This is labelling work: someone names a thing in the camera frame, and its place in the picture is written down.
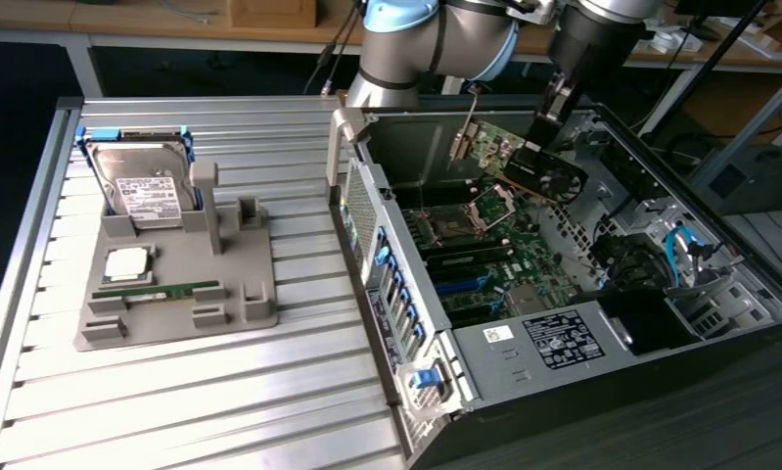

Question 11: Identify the blue expansion slot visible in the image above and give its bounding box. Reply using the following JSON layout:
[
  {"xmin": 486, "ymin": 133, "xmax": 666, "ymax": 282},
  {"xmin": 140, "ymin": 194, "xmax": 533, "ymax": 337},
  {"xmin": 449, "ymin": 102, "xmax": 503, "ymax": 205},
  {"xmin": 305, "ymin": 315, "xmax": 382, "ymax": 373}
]
[{"xmin": 437, "ymin": 275, "xmax": 490, "ymax": 296}]

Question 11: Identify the metal socket cover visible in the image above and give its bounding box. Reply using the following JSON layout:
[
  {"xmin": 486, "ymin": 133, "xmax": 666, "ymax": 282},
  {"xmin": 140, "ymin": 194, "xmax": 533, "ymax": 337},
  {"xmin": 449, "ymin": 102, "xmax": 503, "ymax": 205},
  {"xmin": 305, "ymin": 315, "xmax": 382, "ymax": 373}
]
[{"xmin": 465, "ymin": 183, "xmax": 521, "ymax": 230}]

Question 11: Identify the closed brown cardboard box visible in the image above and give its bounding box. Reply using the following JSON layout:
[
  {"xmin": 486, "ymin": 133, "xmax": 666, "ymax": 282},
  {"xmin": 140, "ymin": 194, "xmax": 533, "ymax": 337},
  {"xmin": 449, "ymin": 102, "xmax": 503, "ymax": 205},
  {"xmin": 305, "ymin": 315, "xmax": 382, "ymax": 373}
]
[{"xmin": 225, "ymin": 0, "xmax": 318, "ymax": 29}]

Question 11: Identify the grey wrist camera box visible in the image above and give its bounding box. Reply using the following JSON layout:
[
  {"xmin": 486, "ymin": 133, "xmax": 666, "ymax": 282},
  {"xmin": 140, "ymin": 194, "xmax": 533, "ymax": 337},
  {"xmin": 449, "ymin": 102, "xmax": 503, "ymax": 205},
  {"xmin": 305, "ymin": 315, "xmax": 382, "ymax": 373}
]
[{"xmin": 502, "ymin": 0, "xmax": 555, "ymax": 24}]

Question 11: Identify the white box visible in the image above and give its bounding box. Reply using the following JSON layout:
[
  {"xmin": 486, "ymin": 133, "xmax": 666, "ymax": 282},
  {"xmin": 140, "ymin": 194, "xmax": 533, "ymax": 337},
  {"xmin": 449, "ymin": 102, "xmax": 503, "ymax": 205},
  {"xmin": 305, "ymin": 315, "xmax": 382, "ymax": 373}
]
[{"xmin": 637, "ymin": 29, "xmax": 703, "ymax": 56}]

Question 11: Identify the silver CPU chip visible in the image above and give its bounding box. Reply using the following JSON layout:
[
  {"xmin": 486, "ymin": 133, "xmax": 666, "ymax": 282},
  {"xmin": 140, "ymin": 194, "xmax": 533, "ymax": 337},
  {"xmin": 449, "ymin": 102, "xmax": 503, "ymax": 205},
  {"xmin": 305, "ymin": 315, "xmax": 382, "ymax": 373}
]
[{"xmin": 100, "ymin": 246, "xmax": 156, "ymax": 286}]

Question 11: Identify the black open PC case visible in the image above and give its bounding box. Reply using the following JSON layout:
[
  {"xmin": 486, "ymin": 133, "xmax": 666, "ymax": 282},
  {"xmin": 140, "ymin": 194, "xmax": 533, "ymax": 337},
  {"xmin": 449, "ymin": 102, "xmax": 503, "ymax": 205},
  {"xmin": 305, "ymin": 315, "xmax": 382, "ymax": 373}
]
[{"xmin": 323, "ymin": 100, "xmax": 782, "ymax": 470}]

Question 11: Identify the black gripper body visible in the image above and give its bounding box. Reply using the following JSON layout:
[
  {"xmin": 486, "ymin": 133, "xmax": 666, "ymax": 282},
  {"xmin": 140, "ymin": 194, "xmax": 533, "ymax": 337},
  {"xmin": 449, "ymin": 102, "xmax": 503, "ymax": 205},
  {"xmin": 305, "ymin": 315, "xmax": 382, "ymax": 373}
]
[{"xmin": 545, "ymin": 3, "xmax": 651, "ymax": 93}]

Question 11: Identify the black slanted pole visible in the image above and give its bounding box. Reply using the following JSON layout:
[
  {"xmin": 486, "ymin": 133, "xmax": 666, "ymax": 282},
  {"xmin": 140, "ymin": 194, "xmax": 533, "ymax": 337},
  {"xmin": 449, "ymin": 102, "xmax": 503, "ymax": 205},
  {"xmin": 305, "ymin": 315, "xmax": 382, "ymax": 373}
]
[{"xmin": 635, "ymin": 0, "xmax": 775, "ymax": 137}]

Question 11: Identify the green graphics card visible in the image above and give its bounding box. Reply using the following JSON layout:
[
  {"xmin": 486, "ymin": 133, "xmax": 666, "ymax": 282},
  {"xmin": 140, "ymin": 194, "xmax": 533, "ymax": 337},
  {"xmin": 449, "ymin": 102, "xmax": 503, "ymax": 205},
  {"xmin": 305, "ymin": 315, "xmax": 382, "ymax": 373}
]
[{"xmin": 447, "ymin": 84, "xmax": 590, "ymax": 206}]

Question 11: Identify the black RAM stick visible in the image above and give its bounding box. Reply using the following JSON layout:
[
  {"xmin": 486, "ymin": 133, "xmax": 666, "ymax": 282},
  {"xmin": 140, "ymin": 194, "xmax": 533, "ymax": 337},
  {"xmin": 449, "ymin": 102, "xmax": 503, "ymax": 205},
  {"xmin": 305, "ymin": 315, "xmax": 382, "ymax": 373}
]
[{"xmin": 423, "ymin": 246, "xmax": 517, "ymax": 276}]

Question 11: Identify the black computer monitor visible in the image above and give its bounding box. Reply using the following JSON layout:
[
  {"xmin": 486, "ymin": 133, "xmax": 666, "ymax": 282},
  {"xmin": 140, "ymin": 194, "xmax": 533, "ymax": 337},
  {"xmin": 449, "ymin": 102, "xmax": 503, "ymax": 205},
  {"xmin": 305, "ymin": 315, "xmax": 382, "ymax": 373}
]
[{"xmin": 674, "ymin": 0, "xmax": 767, "ymax": 41}]

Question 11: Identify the grey equipment cabinet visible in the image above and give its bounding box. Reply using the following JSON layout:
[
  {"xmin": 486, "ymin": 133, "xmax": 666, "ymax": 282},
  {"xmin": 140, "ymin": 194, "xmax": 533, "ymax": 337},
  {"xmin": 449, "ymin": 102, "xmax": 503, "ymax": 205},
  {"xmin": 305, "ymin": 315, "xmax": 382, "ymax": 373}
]
[{"xmin": 685, "ymin": 81, "xmax": 782, "ymax": 217}]

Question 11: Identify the green RAM stick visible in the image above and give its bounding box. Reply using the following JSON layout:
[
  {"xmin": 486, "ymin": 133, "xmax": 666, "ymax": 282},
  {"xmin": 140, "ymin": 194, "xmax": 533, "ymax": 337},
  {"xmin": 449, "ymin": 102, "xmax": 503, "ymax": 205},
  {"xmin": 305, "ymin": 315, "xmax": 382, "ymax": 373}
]
[{"xmin": 93, "ymin": 280, "xmax": 224, "ymax": 302}]

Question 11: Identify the hard disk in blue carrier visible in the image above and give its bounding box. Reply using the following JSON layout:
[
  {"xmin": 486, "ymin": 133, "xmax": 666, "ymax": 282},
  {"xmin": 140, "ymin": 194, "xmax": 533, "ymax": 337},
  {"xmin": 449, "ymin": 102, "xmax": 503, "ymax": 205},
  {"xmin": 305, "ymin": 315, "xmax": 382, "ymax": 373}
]
[{"xmin": 74, "ymin": 125, "xmax": 200, "ymax": 231}]

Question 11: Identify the black plastic shroud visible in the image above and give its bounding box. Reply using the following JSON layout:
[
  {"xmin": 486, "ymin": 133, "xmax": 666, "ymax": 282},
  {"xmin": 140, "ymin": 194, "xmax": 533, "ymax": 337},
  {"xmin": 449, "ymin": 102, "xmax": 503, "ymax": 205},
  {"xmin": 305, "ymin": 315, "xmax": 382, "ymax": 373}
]
[{"xmin": 597, "ymin": 290, "xmax": 699, "ymax": 357}]

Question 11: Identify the wooden desk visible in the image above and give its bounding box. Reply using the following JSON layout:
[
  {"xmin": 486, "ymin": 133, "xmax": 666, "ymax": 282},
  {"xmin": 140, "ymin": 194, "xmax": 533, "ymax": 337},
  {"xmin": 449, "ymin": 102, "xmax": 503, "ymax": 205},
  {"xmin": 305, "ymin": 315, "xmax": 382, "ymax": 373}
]
[{"xmin": 0, "ymin": 0, "xmax": 782, "ymax": 74}]

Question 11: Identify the green motherboard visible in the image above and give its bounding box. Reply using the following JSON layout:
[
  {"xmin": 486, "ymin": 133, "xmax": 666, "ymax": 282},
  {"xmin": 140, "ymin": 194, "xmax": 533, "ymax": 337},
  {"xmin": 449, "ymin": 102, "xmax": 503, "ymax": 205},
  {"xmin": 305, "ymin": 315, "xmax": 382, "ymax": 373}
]
[{"xmin": 399, "ymin": 188, "xmax": 601, "ymax": 329}]

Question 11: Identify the grey parts rack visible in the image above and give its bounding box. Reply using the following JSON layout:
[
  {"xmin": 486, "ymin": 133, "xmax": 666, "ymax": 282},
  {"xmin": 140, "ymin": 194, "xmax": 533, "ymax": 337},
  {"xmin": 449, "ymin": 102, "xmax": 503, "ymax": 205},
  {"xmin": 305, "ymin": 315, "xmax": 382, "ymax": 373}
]
[{"xmin": 73, "ymin": 161, "xmax": 281, "ymax": 353}]

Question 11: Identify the grey power supply unit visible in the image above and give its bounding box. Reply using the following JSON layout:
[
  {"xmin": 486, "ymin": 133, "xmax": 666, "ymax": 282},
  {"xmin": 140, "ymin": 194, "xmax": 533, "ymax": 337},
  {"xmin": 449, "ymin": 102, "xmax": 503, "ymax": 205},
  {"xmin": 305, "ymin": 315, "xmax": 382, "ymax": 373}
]
[{"xmin": 450, "ymin": 305, "xmax": 634, "ymax": 403}]

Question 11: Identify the grey chipset heatsink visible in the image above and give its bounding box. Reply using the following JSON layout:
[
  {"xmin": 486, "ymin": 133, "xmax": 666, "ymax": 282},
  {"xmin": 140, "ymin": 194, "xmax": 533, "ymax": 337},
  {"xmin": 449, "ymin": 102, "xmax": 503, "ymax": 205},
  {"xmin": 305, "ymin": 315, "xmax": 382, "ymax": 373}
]
[{"xmin": 502, "ymin": 285, "xmax": 550, "ymax": 318}]

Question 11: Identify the CPU socket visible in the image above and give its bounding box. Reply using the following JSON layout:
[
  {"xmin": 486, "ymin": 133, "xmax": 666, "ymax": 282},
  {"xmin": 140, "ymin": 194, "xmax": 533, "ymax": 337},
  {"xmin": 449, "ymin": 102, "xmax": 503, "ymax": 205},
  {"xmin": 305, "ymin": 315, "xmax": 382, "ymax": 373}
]
[{"xmin": 422, "ymin": 207, "xmax": 478, "ymax": 247}]

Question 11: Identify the metal disk bay cage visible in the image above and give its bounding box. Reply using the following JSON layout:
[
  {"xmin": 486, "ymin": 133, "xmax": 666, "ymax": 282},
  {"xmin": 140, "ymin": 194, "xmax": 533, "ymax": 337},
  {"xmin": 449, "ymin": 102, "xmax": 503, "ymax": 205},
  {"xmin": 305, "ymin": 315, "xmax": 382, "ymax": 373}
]
[{"xmin": 535, "ymin": 148, "xmax": 637, "ymax": 260}]

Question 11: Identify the blue disk wire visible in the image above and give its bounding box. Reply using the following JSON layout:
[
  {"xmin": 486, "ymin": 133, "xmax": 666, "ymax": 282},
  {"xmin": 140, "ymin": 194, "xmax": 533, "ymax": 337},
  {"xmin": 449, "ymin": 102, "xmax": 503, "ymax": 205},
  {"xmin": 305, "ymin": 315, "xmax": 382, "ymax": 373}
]
[{"xmin": 662, "ymin": 221, "xmax": 710, "ymax": 289}]

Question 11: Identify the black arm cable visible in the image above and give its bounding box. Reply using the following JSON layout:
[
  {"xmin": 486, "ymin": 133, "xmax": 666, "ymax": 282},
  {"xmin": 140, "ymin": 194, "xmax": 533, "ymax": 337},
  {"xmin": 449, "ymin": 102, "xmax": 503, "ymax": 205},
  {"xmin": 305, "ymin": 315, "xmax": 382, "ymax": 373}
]
[{"xmin": 302, "ymin": 0, "xmax": 362, "ymax": 96}]

